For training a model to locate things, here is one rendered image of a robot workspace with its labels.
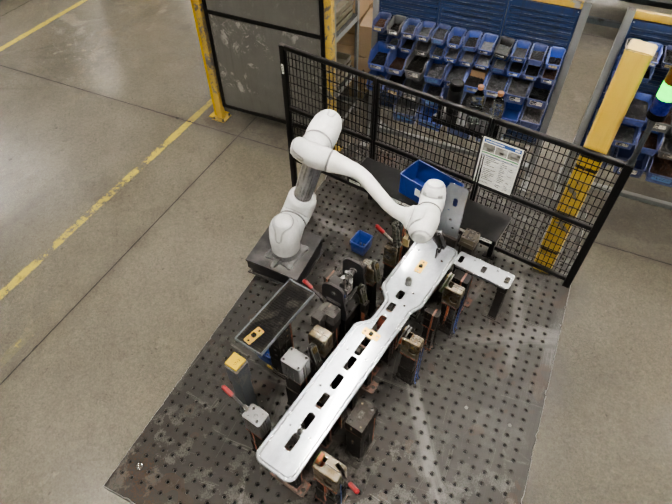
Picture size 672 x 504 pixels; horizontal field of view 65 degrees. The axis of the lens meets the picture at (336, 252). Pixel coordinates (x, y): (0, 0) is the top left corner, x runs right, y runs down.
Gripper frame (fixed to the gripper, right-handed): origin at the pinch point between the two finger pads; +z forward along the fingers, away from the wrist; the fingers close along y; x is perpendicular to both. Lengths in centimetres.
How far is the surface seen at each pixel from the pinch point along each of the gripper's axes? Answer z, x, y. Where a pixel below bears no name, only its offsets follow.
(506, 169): -17, 54, 15
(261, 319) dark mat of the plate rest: -3, -75, -37
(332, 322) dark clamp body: 9, -53, -16
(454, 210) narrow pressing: -4.6, 26.5, 2.2
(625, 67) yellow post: -80, 58, 46
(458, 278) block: 15.3, 5.0, 18.2
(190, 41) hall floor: 114, 229, -410
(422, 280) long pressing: 13.3, -7.3, 4.8
